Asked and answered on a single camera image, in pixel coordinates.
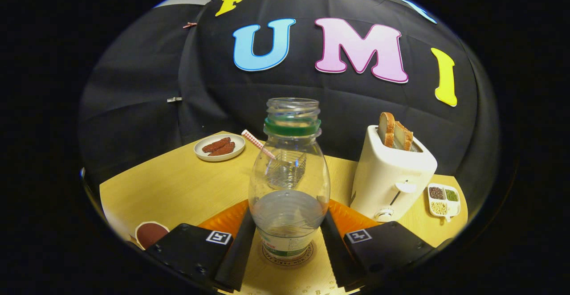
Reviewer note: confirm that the round wooden coaster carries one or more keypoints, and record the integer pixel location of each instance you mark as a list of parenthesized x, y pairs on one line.
[(266, 258)]

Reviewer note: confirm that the toast slice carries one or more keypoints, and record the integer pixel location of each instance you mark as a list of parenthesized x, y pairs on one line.
[(404, 137), (386, 130)]

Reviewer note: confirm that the pile of green beans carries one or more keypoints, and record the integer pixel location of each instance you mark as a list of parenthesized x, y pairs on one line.
[(452, 195)]

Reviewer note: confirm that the round white plate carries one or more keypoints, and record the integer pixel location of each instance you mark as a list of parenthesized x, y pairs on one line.
[(202, 154)]

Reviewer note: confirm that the white clip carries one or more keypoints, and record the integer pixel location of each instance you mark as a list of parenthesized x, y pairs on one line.
[(174, 100)]

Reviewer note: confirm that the brown sausage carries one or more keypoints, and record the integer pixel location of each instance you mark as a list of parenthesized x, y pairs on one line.
[(222, 149), (216, 144)]

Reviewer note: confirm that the white divided dish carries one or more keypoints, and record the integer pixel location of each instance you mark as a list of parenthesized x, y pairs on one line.
[(452, 208)]

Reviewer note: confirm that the white toaster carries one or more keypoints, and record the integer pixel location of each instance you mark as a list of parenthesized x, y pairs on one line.
[(387, 170)]

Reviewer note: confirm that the wooden table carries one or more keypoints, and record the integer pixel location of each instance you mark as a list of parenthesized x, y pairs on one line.
[(178, 188)]

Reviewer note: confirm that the pile of brown beans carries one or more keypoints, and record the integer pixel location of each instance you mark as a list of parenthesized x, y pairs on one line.
[(436, 193)]

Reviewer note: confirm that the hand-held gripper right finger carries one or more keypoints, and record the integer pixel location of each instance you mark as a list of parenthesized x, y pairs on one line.
[(334, 250)]

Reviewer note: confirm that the pile of yellow beans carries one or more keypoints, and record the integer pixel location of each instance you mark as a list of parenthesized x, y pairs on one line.
[(439, 208)]

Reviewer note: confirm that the black backdrop cloth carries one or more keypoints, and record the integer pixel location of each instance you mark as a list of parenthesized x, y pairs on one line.
[(356, 103)]

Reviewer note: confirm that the clear plastic juice bottle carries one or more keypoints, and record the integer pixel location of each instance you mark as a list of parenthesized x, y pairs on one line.
[(289, 174)]

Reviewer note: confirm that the red checked paper straw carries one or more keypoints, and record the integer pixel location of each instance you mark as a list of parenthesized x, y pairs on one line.
[(251, 139)]

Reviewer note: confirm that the red checked clip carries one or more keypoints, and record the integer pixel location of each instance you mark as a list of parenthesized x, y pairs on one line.
[(189, 25)]

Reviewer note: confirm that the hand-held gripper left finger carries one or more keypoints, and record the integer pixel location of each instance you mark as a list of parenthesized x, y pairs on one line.
[(242, 250)]

